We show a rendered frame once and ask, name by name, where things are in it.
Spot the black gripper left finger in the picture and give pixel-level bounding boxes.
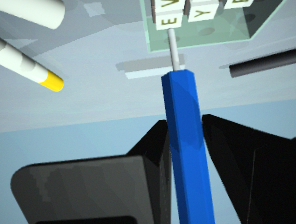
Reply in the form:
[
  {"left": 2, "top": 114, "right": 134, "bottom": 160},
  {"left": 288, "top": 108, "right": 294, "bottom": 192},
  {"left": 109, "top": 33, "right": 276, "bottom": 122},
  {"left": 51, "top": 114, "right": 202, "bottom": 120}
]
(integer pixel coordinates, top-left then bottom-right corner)
[{"left": 10, "top": 119, "right": 172, "bottom": 224}]

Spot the keyboard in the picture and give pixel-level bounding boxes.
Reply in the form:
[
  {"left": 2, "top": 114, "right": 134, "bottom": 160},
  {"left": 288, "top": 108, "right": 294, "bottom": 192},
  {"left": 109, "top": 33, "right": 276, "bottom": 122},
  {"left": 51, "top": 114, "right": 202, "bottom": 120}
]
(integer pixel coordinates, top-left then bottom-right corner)
[{"left": 139, "top": 0, "right": 287, "bottom": 54}]

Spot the blue stylus with white tip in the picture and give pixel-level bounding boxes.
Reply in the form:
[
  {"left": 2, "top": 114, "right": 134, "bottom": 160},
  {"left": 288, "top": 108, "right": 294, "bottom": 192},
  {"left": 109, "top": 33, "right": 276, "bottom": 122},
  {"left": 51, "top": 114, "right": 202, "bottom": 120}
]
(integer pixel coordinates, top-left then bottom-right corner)
[{"left": 161, "top": 36, "right": 215, "bottom": 224}]

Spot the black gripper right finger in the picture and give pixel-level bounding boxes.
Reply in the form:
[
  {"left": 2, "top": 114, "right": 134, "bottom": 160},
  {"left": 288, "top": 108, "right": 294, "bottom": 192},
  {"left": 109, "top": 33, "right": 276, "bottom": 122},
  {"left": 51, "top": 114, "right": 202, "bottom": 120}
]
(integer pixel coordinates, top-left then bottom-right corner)
[{"left": 202, "top": 114, "right": 296, "bottom": 224}]

